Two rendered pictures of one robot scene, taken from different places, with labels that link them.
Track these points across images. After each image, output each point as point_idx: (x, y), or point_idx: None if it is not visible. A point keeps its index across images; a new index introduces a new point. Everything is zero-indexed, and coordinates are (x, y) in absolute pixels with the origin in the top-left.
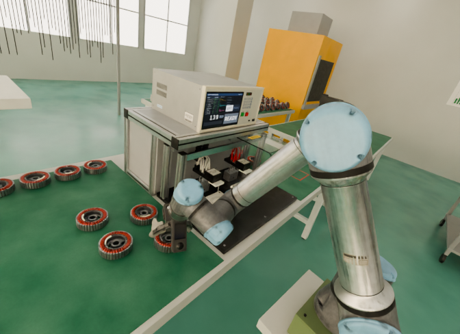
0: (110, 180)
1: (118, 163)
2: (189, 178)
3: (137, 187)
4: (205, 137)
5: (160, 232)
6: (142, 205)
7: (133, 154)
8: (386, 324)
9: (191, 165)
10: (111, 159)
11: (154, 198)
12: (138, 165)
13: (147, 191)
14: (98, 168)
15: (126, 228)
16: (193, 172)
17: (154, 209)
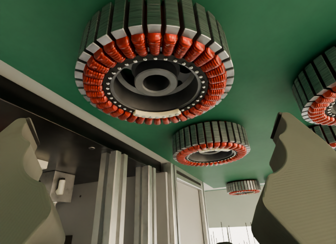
0: (230, 175)
1: (205, 186)
2: (84, 190)
3: (191, 171)
4: None
5: (325, 214)
6: (207, 163)
7: (198, 229)
8: None
9: (79, 227)
10: (212, 188)
11: (166, 160)
12: (190, 212)
13: (177, 169)
14: (243, 190)
15: (268, 116)
16: (75, 204)
17: (182, 158)
